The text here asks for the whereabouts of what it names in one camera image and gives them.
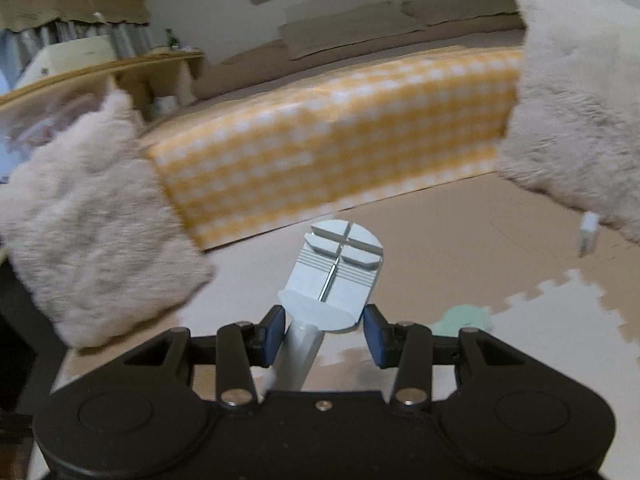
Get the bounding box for mint green round disc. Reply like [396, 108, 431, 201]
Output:
[430, 304, 494, 337]

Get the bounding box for white fluffy cushion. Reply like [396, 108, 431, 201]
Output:
[497, 0, 639, 242]
[1, 90, 214, 349]

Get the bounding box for white usb charger plug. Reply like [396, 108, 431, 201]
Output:
[577, 211, 600, 257]

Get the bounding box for yellow gingham mattress edge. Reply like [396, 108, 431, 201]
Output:
[146, 47, 524, 250]

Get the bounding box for wooden shelf unit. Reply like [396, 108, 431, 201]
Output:
[1, 51, 205, 124]

